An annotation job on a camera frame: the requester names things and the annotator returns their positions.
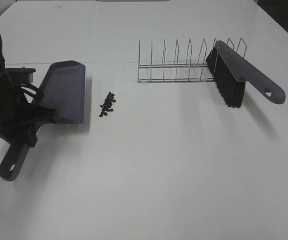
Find chrome wire dish rack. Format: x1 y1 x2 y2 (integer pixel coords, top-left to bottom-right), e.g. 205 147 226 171
136 37 247 85

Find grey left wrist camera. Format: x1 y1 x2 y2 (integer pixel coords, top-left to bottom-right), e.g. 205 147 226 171
6 67 36 84

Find pile of coffee beans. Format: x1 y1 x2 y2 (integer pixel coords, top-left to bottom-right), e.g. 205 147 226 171
99 92 116 117

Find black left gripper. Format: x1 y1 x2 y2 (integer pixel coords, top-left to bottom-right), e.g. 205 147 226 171
0 82 57 148

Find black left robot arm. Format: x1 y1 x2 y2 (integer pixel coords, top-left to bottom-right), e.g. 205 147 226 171
0 34 56 148

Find grey hand brush black bristles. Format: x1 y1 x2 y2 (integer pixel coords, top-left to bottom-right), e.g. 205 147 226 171
206 40 286 108

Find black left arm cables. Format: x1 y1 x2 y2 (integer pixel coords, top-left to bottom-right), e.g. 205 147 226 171
16 83 46 108

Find grey plastic dustpan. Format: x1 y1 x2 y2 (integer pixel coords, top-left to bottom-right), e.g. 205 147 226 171
0 60 86 182

